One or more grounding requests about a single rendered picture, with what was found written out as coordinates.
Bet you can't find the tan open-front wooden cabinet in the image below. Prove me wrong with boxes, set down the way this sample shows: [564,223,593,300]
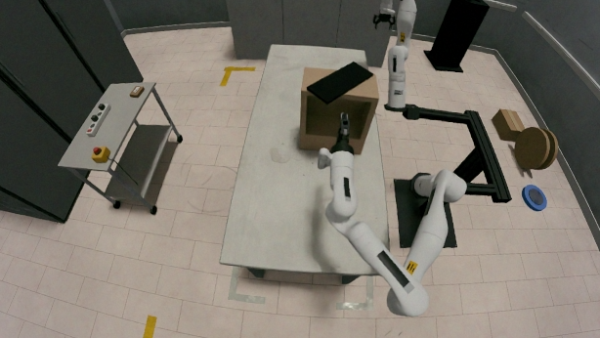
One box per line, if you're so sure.
[300,67,379,154]

